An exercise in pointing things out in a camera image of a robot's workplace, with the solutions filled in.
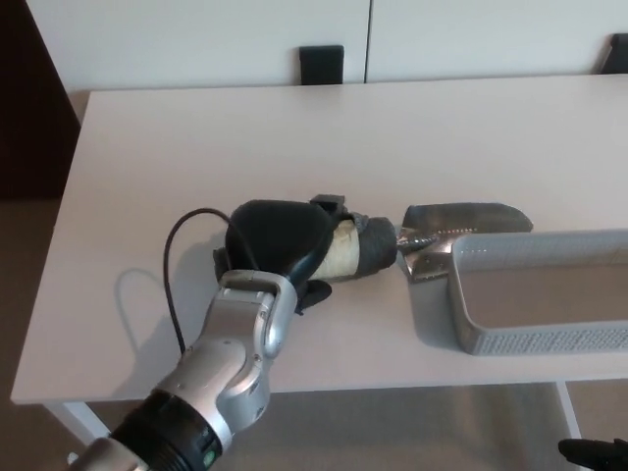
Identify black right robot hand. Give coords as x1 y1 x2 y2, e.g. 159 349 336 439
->
557 438 628 471

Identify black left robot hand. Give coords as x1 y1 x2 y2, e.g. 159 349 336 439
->
212 194 352 316

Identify metal shovel with handle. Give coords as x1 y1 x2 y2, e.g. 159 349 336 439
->
313 201 535 286

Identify white desk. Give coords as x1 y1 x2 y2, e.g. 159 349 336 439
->
9 73 628 471

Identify grey perforated plastic container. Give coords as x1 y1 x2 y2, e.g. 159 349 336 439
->
450 229 628 356

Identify white cabinet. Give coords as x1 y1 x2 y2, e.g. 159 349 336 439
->
24 0 628 95

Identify dark brown door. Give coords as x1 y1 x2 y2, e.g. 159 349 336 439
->
0 0 82 200

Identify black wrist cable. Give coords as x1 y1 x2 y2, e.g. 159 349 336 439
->
162 207 257 355

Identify black cabinet handle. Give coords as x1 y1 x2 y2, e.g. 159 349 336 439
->
298 44 345 86
595 32 628 77

